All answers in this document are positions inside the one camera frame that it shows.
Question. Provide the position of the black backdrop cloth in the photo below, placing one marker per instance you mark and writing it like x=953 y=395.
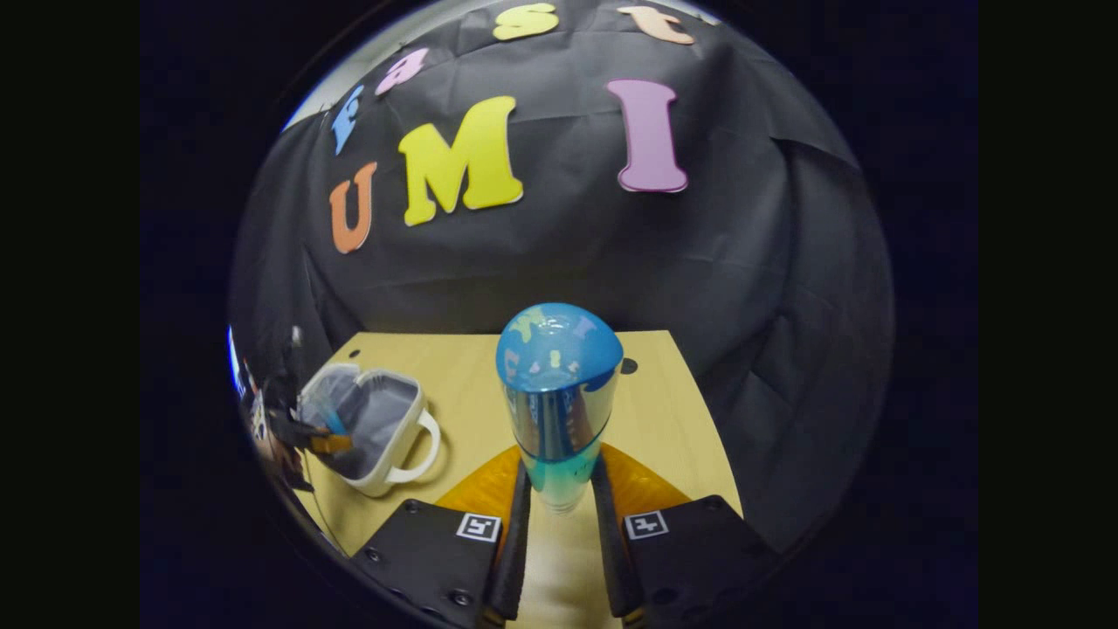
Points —
x=611 y=253

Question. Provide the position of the computer monitor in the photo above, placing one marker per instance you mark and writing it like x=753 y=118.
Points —
x=234 y=362

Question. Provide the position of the white blue skincare tube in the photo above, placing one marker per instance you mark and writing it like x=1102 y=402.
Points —
x=334 y=419

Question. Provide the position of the blue skincare bottle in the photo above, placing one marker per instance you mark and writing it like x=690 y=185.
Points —
x=559 y=384

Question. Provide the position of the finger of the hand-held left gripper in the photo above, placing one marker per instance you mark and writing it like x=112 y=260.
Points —
x=306 y=424
x=330 y=445

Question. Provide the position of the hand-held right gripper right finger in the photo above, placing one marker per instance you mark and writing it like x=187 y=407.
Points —
x=699 y=559

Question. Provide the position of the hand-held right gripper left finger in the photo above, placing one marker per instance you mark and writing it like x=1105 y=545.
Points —
x=428 y=559

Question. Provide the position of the white suitcase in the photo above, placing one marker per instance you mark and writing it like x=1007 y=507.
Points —
x=380 y=419

